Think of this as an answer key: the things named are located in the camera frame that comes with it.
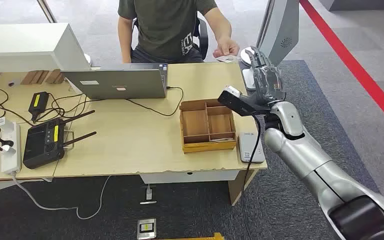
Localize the white card reader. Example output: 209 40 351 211
237 131 266 164

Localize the yellow board edge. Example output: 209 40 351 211
155 232 225 240

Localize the white power strip cable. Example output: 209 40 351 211
11 174 112 221

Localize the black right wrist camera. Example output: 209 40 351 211
217 85 272 117

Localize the floor outlet with white plug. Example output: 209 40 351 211
139 185 157 205

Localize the grey laptop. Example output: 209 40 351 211
61 62 169 100

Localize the person's left hand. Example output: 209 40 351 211
212 37 240 59

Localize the black adapter cable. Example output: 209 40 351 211
31 93 92 124

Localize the grey kiosk display stand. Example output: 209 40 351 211
239 0 301 91

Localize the black plug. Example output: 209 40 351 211
0 135 15 148

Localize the person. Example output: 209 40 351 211
117 0 241 64

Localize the white ID card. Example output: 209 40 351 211
215 54 241 64

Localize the metal door frame post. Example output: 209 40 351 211
36 0 58 23

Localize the black laptop power cable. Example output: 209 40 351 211
125 86 185 117

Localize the white power strip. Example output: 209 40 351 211
0 119 22 175

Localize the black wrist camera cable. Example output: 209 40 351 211
241 114 262 240

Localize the black adapter with yellow label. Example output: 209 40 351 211
28 91 50 123

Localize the red floor tape stripe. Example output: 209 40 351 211
299 0 384 135

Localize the wooden block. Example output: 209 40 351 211
44 68 66 85
29 70 44 85
36 70 51 85
20 70 38 86

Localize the large white box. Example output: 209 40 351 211
0 22 92 73

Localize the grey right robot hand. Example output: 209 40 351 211
249 46 286 106

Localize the black controller with antennas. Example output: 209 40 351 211
22 109 97 170

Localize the wooden compartment tray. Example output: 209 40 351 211
178 97 238 154

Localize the metal floor socket plate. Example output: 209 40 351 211
136 217 157 240

